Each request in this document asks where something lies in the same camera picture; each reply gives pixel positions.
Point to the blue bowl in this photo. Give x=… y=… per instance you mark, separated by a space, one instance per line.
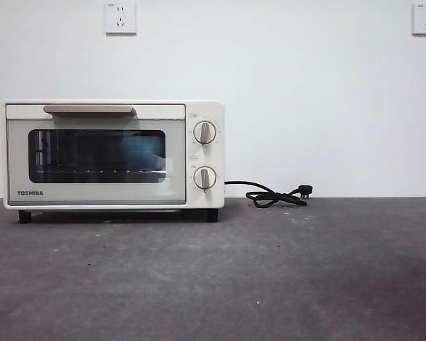
x=138 y=149

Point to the oven knob under small label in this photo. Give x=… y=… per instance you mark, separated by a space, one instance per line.
x=204 y=133

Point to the cream toaster oven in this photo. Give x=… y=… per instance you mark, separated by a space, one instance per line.
x=220 y=160

